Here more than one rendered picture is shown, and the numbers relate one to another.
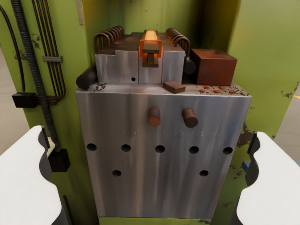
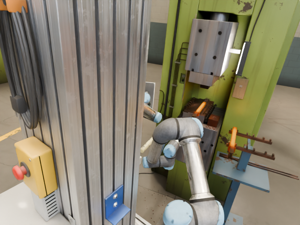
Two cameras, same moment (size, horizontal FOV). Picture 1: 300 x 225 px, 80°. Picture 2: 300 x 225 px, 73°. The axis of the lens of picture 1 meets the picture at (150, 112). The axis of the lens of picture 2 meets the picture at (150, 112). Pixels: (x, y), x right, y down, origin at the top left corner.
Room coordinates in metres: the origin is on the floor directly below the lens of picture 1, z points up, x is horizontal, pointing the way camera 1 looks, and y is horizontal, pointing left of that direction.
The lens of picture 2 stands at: (-1.26, -0.34, 1.77)
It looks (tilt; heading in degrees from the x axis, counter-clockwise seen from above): 26 degrees down; 26
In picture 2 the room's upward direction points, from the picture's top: 5 degrees clockwise
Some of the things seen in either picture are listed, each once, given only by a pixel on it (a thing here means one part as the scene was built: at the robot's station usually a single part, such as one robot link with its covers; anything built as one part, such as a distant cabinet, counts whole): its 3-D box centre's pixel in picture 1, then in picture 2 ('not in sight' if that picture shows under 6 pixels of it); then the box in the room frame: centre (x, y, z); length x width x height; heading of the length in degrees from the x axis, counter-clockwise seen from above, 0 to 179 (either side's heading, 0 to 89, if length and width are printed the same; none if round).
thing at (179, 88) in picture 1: (173, 86); not in sight; (0.38, -0.05, 0.92); 0.04 x 0.03 x 0.01; 33
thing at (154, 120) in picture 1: (153, 117); not in sight; (0.33, -0.01, 0.87); 0.04 x 0.03 x 0.03; 1
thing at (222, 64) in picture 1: (209, 65); (213, 120); (0.47, -0.15, 0.95); 0.12 x 0.09 x 0.07; 1
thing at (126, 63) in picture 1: (143, 49); (199, 109); (0.62, 0.03, 0.96); 0.42 x 0.20 x 0.09; 1
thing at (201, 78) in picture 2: not in sight; (206, 73); (0.62, 0.03, 1.32); 0.42 x 0.20 x 0.10; 1
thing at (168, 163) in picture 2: not in sight; (166, 160); (-0.20, 0.01, 0.88); 0.11 x 0.08 x 0.11; 130
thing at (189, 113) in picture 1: (189, 118); not in sight; (0.33, -0.09, 0.87); 0.04 x 0.03 x 0.03; 1
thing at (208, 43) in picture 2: not in sight; (217, 46); (0.62, -0.01, 1.56); 0.42 x 0.39 x 0.40; 1
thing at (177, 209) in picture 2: not in sight; (178, 219); (-0.66, -0.23, 0.98); 0.13 x 0.12 x 0.14; 130
